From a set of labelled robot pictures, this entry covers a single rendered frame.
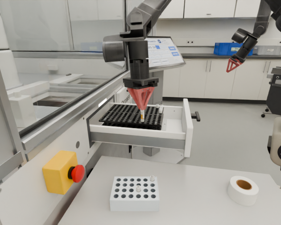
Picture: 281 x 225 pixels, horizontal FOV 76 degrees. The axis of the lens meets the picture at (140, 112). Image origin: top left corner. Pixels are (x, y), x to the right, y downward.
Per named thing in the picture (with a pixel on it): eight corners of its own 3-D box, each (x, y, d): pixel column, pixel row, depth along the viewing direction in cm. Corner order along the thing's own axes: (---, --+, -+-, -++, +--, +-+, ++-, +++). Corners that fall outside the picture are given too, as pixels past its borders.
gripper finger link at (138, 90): (139, 114, 53) (137, 82, 50) (126, 109, 58) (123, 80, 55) (156, 108, 57) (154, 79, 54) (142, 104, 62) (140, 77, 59)
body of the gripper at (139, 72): (142, 87, 49) (140, 59, 46) (122, 84, 56) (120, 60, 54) (159, 84, 52) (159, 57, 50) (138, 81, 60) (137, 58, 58)
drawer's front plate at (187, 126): (184, 120, 83) (187, 98, 79) (189, 158, 56) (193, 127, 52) (181, 120, 83) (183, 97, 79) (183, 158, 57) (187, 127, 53)
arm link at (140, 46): (147, 35, 47) (146, 37, 53) (121, 37, 48) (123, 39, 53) (149, 62, 50) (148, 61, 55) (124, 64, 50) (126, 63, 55)
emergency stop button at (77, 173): (87, 174, 44) (85, 161, 43) (79, 187, 41) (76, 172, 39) (76, 173, 45) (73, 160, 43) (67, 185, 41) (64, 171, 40)
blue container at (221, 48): (243, 54, 364) (245, 42, 355) (252, 56, 326) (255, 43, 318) (212, 53, 370) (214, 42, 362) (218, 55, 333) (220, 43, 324)
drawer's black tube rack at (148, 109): (163, 120, 79) (163, 106, 76) (160, 141, 63) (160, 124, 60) (114, 117, 82) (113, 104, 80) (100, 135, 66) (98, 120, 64)
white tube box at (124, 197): (156, 186, 53) (156, 176, 52) (159, 211, 46) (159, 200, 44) (114, 186, 53) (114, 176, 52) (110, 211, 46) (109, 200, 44)
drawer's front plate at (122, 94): (132, 97, 117) (132, 80, 113) (120, 114, 90) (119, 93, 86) (130, 97, 117) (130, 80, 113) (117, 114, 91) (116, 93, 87)
